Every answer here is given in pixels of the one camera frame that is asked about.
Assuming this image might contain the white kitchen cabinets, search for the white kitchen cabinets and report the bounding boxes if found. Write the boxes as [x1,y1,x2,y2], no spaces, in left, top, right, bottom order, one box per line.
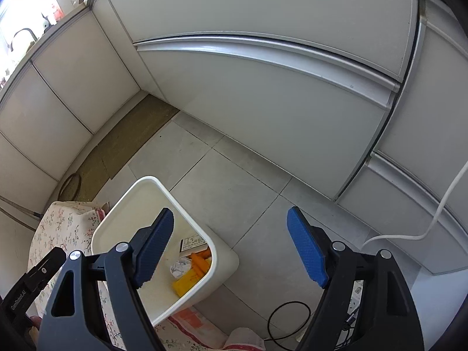
[0,0,468,275]

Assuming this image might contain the small brown floor mat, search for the small brown floor mat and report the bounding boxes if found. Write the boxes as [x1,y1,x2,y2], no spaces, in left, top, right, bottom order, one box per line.
[75,146,110,202]

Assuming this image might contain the yellow packet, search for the yellow packet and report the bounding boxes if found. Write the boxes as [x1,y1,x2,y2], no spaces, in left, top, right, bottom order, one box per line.
[173,271,200,296]

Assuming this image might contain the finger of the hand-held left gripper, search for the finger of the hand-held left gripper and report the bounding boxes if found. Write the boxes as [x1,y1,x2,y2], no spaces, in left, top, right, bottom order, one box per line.
[25,247,67,289]

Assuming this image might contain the large brown floor mat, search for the large brown floor mat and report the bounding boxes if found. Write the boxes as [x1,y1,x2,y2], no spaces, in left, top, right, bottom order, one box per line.
[104,93,180,180]

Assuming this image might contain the metal faucet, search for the metal faucet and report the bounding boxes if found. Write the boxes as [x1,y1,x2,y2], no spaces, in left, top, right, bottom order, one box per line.
[10,28,37,50]

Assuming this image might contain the dark hose loop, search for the dark hose loop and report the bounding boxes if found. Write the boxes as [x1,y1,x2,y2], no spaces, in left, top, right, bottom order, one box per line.
[58,173,82,202]

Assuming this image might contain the orange printed white cloth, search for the orange printed white cloth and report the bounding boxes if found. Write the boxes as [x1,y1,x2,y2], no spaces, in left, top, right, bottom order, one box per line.
[166,305,266,351]

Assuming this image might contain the white cable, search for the white cable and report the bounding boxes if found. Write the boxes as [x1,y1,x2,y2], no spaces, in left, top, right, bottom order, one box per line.
[363,161,468,249]

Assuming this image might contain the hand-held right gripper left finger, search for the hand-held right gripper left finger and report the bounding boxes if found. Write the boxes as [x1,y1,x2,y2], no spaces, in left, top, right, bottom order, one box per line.
[37,208,174,351]

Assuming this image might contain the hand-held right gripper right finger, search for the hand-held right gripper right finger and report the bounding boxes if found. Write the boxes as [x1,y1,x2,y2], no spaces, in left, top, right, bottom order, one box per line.
[287,207,425,351]

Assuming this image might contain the white paper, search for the white paper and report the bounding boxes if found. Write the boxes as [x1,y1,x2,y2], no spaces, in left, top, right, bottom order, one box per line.
[169,258,192,278]

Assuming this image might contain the white plastic bin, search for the white plastic bin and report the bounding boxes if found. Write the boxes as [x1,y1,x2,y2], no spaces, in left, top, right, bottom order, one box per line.
[91,176,240,327]

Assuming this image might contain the black cable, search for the black cable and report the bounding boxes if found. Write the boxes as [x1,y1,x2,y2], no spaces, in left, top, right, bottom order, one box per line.
[267,302,315,342]

